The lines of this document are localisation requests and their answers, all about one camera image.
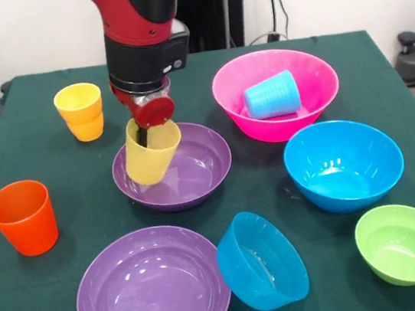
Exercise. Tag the amber yellow cup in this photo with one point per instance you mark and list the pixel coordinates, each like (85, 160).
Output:
(88, 129)

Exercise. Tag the green bowl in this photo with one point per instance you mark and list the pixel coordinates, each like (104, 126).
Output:
(404, 247)

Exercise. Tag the small blue patterned bowl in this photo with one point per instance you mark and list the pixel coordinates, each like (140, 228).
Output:
(264, 283)

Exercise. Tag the blue cup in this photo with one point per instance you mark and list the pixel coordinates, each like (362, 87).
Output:
(272, 96)

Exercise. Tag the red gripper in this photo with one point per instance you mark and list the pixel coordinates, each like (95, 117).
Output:
(153, 113)

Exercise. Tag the purple bowl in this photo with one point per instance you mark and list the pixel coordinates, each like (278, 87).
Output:
(150, 295)
(201, 164)

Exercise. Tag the pink bowl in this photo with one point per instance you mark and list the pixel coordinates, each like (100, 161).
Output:
(317, 82)

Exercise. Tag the orange cup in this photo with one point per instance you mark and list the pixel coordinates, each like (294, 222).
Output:
(28, 227)

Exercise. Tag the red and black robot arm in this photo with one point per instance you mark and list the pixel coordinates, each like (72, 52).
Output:
(138, 49)

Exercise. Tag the pale yellow translucent cup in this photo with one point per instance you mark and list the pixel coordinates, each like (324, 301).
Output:
(147, 164)

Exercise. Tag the large blue bowl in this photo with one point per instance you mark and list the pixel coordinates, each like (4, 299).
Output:
(342, 179)

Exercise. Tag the dark green table cloth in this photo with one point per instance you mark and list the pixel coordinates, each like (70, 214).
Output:
(55, 281)

